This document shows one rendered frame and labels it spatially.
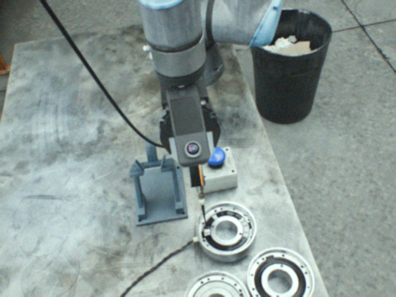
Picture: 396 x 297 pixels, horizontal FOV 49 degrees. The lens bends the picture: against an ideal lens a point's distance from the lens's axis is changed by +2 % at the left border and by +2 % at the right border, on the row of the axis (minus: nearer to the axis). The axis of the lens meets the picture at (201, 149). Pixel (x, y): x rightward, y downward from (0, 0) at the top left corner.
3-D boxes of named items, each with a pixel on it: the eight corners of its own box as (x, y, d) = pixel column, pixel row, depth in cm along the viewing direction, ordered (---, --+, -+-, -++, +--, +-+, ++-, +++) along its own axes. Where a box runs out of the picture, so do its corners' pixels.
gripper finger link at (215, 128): (223, 139, 71) (214, 101, 64) (224, 146, 70) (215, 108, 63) (195, 145, 71) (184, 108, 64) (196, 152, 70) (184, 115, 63)
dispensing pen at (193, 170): (198, 234, 74) (183, 140, 70) (197, 223, 78) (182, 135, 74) (211, 231, 74) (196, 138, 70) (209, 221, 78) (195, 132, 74)
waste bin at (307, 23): (329, 122, 201) (345, 46, 169) (259, 135, 200) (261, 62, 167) (305, 76, 224) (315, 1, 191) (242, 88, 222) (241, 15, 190)
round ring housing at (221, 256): (248, 208, 81) (248, 196, 78) (263, 258, 74) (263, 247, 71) (194, 219, 81) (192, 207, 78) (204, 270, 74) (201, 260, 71)
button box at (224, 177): (238, 187, 85) (237, 172, 81) (203, 194, 84) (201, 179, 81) (229, 156, 90) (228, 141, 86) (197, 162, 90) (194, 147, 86)
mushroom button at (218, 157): (228, 175, 84) (227, 159, 80) (208, 178, 84) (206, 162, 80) (224, 159, 86) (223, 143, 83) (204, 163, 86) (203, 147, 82)
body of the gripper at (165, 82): (207, 98, 71) (201, 36, 62) (215, 135, 66) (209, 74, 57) (162, 105, 71) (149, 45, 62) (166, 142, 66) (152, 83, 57)
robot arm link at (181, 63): (207, 48, 53) (142, 58, 53) (210, 76, 57) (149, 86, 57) (200, 15, 58) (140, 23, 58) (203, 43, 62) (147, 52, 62)
